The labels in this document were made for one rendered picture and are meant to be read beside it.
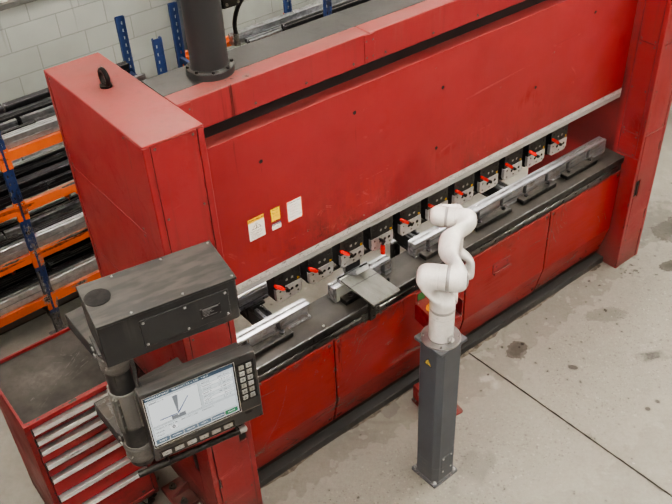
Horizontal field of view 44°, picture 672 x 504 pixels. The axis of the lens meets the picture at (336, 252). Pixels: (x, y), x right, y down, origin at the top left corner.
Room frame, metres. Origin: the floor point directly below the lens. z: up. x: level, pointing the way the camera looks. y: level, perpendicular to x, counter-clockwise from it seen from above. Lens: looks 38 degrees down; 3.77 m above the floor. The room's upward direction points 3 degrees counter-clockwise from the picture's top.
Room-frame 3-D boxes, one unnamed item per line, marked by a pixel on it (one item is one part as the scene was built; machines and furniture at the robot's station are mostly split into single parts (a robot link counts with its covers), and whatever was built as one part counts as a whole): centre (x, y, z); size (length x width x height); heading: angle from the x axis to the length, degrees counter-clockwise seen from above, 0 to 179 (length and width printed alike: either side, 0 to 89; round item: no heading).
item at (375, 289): (3.27, -0.17, 1.00); 0.26 x 0.18 x 0.01; 37
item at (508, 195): (4.15, -1.09, 0.92); 1.67 x 0.06 x 0.10; 127
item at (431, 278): (2.87, -0.44, 1.30); 0.19 x 0.12 x 0.24; 76
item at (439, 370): (2.86, -0.47, 0.50); 0.18 x 0.18 x 1.00; 38
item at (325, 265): (3.25, 0.10, 1.18); 0.15 x 0.09 x 0.17; 127
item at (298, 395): (3.74, -0.62, 0.42); 3.00 x 0.21 x 0.83; 127
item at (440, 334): (2.86, -0.47, 1.09); 0.19 x 0.19 x 0.18
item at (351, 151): (3.78, -0.60, 1.66); 3.00 x 0.08 x 0.80; 127
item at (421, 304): (3.34, -0.53, 0.75); 0.20 x 0.16 x 0.18; 120
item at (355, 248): (3.37, -0.06, 1.18); 0.15 x 0.09 x 0.17; 127
